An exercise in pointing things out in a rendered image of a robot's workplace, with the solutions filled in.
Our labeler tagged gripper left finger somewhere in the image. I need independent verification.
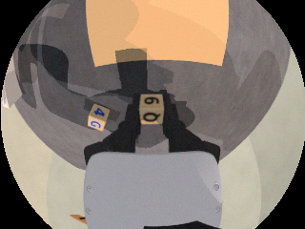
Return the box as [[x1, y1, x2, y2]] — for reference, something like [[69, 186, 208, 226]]
[[84, 94, 141, 165]]

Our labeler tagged orange flat mat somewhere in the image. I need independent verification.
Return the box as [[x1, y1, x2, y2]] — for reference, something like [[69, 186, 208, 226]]
[[86, 0, 229, 67]]

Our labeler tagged tan block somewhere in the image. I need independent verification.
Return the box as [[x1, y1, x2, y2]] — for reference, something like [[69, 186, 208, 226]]
[[139, 94, 164, 124], [88, 104, 110, 131]]

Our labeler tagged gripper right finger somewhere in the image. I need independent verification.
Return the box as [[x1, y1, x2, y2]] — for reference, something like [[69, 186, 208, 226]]
[[162, 94, 220, 164]]

